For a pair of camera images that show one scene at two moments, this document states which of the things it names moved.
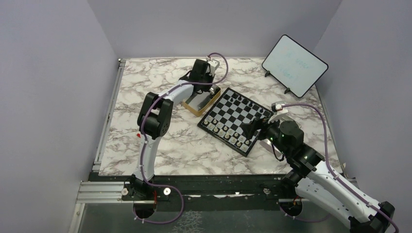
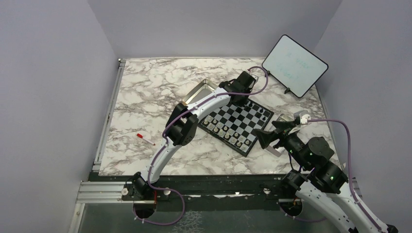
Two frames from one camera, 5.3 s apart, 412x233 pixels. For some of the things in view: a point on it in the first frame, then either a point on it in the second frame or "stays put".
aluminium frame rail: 107,124 stays put
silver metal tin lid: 266,143 stays put
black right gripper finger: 248,129 → 266,137
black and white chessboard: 224,120 stays put
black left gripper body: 208,77 → 242,100
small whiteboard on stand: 293,66 stays put
